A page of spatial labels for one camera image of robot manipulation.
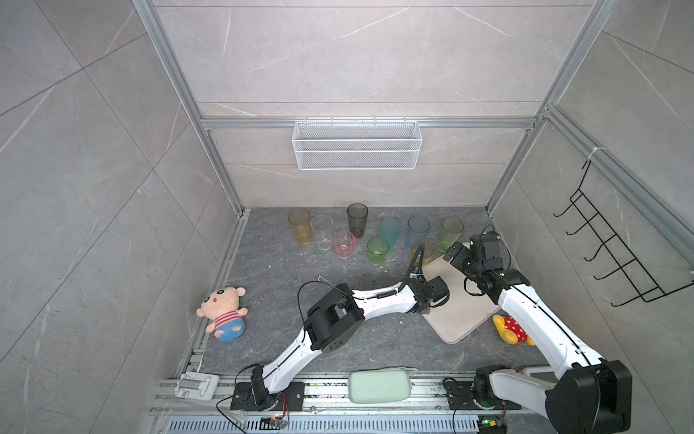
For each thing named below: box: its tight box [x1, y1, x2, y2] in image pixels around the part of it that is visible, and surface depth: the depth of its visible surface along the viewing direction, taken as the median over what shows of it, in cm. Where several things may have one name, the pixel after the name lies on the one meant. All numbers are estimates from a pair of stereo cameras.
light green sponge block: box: [347, 369, 413, 404], surface depth 74 cm
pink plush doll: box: [196, 285, 249, 343], surface depth 84 cm
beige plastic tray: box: [420, 256, 501, 345], surface depth 88 cm
